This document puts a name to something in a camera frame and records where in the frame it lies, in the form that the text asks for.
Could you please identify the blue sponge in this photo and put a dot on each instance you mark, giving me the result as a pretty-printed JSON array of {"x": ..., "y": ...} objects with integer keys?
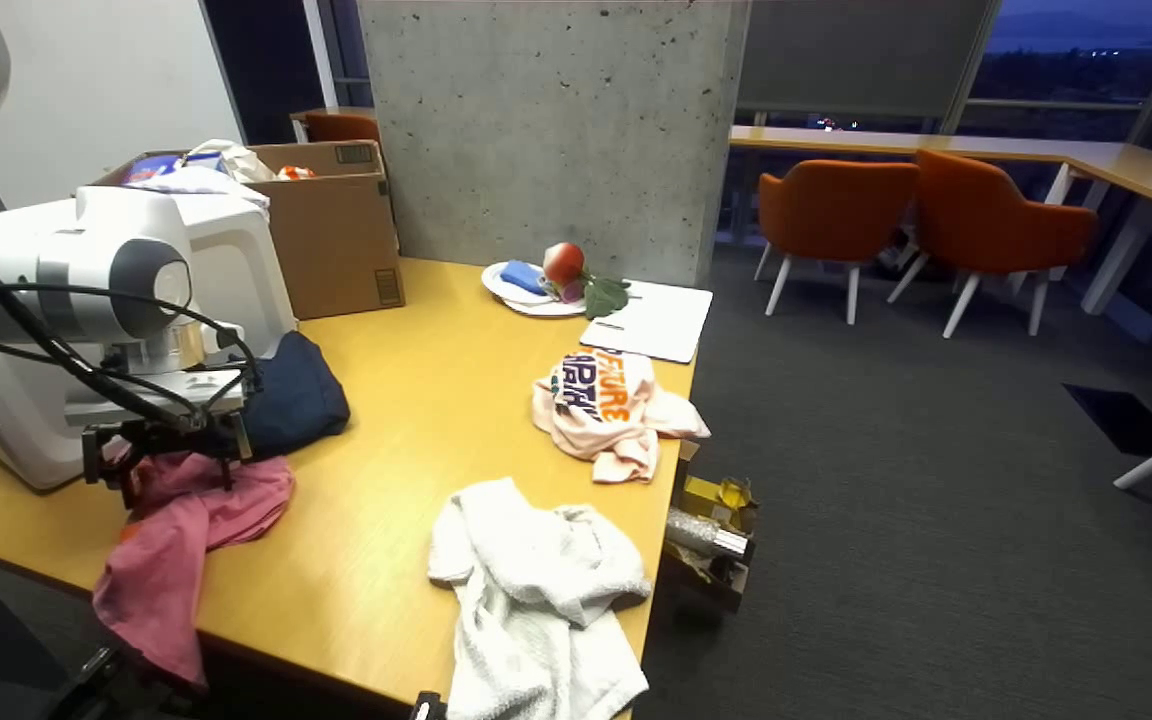
[{"x": 527, "y": 277}]

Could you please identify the white microwave box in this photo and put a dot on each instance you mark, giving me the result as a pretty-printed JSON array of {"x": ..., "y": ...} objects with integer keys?
[{"x": 111, "y": 321}]

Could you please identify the red apple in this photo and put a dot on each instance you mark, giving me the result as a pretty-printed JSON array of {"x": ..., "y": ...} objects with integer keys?
[{"x": 566, "y": 268}]

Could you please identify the green leaf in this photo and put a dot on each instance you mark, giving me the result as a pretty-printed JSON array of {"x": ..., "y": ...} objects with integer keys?
[{"x": 603, "y": 297}]

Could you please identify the navy blue shirt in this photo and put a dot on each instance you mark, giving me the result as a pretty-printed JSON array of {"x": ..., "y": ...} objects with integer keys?
[{"x": 296, "y": 398}]

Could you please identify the orange chair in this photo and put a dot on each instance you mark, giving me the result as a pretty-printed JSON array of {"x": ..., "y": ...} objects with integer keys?
[
  {"x": 833, "y": 210},
  {"x": 976, "y": 221}
]

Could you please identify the pink shirt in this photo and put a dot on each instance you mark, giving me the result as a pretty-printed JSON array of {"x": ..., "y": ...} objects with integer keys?
[{"x": 184, "y": 511}]

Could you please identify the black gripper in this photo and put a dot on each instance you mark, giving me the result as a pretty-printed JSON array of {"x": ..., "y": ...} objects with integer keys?
[{"x": 113, "y": 447}]

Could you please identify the brown cardboard box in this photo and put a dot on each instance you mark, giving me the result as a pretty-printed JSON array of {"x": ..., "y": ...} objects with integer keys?
[{"x": 324, "y": 210}]

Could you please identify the long wooden counter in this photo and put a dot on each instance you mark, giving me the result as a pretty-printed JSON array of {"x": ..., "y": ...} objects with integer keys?
[{"x": 1122, "y": 164}]

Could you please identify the white grey shirt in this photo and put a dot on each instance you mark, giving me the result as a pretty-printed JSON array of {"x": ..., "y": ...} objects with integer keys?
[{"x": 537, "y": 596}]

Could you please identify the orange chair left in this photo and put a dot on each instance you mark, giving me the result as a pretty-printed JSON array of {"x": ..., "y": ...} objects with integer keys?
[{"x": 833, "y": 210}]

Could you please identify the yellow table clamp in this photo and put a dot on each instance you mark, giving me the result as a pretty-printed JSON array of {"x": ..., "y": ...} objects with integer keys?
[{"x": 708, "y": 539}]

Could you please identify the white plate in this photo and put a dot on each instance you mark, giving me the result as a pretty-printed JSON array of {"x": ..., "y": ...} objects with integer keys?
[{"x": 527, "y": 303}]

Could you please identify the white paper sheet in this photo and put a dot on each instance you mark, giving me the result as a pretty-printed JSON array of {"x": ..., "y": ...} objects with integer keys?
[{"x": 656, "y": 321}]

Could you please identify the orange chair right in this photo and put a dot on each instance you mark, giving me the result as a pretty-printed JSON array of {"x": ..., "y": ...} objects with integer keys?
[{"x": 976, "y": 221}]

